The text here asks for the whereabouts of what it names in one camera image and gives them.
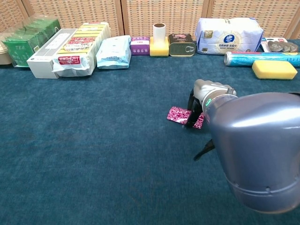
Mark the yellow tape holder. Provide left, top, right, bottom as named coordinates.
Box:
left=149, top=36, right=170, bottom=58

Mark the white blue tissue pack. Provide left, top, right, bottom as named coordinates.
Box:
left=195, top=17, right=264, bottom=56

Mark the loose yellow sponge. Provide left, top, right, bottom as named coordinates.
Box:
left=251, top=60, right=298, bottom=81

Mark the pink patterned pouch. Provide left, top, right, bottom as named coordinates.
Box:
left=166, top=106, right=192, bottom=125

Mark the small purple box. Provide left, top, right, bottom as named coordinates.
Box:
left=130, top=36, right=150, bottom=56

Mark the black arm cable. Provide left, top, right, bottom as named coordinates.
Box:
left=194, top=139, right=215, bottom=161

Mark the dark canned meat tin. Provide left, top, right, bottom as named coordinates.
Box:
left=167, top=33, right=197, bottom=57

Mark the light blue wet wipes pack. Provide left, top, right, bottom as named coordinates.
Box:
left=96, top=35, right=132, bottom=70

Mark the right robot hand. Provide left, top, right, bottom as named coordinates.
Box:
left=186, top=79, right=237, bottom=128

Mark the white power strip box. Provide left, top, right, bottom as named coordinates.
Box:
left=26, top=28, right=79, bottom=79

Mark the dark blue table mat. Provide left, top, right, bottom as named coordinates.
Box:
left=0, top=38, right=300, bottom=225

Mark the green tea bag box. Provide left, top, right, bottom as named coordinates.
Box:
left=1, top=16, right=61, bottom=68

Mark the blue cling wrap roll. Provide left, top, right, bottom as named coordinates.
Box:
left=224, top=51, right=300, bottom=68

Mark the white paper roll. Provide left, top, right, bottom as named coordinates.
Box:
left=152, top=23, right=166, bottom=44

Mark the woven folding screen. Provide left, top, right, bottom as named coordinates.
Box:
left=0, top=0, right=300, bottom=40

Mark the yellow sponge multipack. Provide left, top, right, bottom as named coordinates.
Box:
left=52, top=22, right=112, bottom=77

